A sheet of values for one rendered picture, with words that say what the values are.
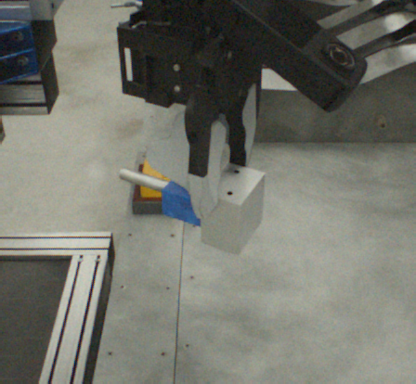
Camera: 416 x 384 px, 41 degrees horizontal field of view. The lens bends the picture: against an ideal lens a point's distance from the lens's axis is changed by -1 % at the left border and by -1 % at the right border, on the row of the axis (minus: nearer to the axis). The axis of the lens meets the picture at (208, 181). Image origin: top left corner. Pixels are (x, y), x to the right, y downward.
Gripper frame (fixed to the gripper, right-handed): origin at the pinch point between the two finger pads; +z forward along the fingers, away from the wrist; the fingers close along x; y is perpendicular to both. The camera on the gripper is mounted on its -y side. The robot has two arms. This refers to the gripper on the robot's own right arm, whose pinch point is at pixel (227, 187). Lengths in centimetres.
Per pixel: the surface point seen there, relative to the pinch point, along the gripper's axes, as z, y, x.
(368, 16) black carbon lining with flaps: 3, 2, -57
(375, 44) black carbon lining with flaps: 3.8, -1.7, -46.5
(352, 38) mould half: 4.6, 2.5, -49.6
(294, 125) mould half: 12.1, 4.9, -32.6
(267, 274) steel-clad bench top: 15.0, -2.0, -6.6
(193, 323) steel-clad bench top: 15.0, 1.8, 2.9
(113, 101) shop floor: 95, 131, -153
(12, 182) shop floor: 95, 127, -82
